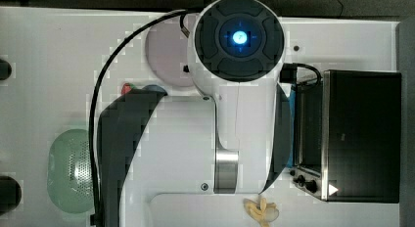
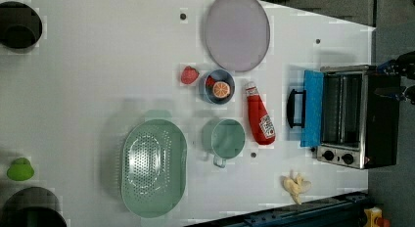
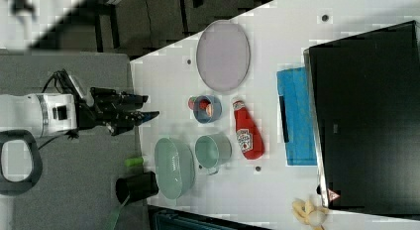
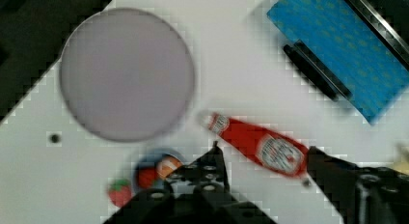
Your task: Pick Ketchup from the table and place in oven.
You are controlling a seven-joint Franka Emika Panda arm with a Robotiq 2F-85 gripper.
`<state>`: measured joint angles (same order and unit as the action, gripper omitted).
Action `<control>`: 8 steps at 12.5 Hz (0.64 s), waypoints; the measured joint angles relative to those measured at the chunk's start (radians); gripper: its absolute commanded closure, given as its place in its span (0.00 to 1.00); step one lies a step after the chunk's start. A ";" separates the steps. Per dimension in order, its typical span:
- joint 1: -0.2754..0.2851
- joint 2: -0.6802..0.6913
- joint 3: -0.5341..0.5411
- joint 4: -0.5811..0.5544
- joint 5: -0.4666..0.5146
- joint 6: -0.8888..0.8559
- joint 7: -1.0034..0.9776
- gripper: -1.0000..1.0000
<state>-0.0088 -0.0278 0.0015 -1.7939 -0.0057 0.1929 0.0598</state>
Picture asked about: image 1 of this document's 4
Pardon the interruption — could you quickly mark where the small blue bowl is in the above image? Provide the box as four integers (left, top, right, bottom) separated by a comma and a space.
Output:
142, 84, 168, 96

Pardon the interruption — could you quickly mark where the green perforated colander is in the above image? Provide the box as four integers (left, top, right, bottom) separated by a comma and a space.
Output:
47, 129, 94, 214

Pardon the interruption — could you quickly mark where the red plush strawberry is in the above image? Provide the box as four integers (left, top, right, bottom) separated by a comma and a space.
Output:
121, 83, 135, 95

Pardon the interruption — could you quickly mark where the peeled plush banana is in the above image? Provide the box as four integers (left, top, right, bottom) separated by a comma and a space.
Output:
244, 198, 279, 227

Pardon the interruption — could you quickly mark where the black stainless toaster oven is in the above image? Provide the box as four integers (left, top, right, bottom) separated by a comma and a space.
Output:
291, 69, 401, 204

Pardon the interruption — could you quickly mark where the grey round plate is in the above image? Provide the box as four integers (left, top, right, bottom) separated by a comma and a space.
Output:
145, 21, 194, 87

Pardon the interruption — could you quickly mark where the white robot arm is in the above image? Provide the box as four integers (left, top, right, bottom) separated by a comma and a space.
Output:
90, 0, 289, 227

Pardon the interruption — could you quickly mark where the blue oven door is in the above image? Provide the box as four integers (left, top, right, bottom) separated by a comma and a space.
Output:
287, 90, 296, 168

